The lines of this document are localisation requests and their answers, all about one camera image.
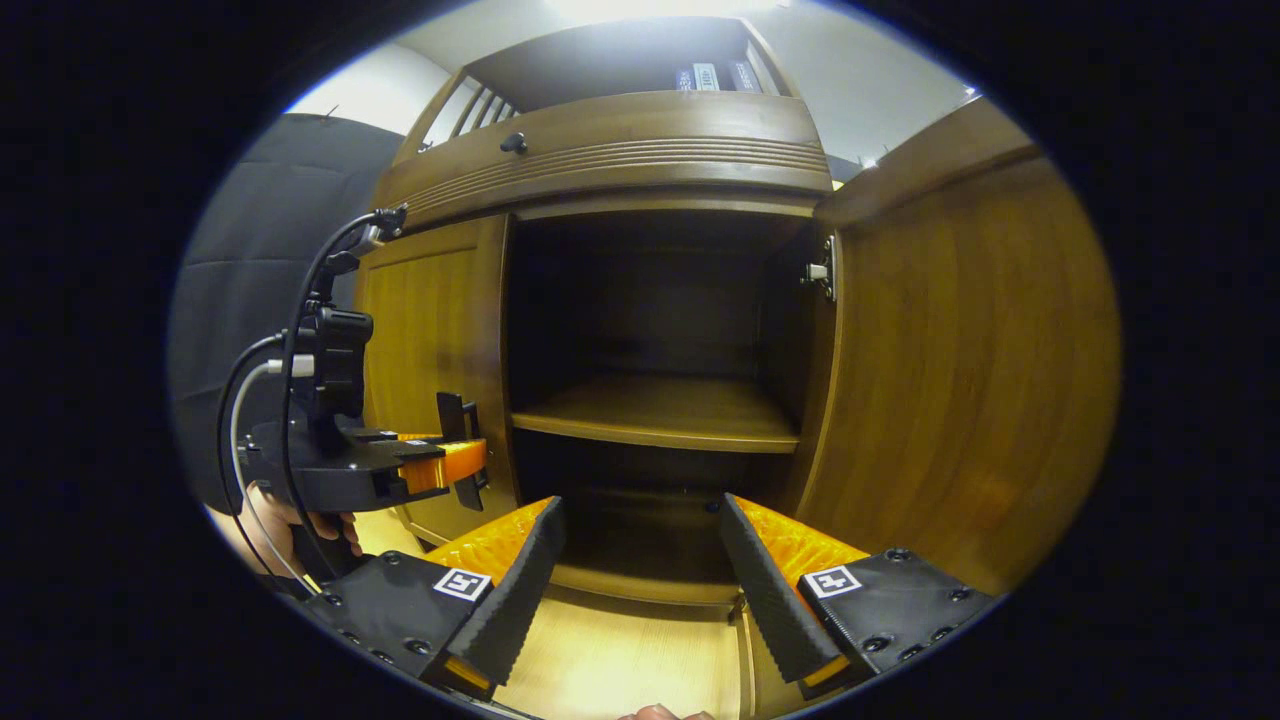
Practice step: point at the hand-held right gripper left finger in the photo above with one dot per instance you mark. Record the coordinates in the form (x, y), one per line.
(515, 600)

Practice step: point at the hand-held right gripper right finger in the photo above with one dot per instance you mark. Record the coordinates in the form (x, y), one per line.
(770, 600)

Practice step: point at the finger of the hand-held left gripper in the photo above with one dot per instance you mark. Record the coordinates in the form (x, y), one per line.
(450, 467)

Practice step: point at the wooden shoe cabinet door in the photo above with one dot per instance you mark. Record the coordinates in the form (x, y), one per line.
(970, 380)
(420, 330)

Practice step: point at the wooden double-door shoe cabinet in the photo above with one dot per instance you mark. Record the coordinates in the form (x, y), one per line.
(650, 160)

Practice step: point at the metal door hinge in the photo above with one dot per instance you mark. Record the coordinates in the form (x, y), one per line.
(825, 270)

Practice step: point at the wooden inner shelf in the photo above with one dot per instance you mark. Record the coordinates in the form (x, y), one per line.
(660, 410)

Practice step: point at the black backdrop cloth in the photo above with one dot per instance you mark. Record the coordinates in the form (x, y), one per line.
(260, 220)

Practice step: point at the black round drawer knob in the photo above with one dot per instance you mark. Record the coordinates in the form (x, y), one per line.
(514, 143)

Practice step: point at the dark blue book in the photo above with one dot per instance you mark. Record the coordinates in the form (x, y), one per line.
(685, 80)

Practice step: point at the dark grey book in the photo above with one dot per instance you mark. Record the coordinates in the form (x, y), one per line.
(745, 76)

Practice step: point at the large ceiling light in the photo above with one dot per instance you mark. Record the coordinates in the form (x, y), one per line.
(660, 6)

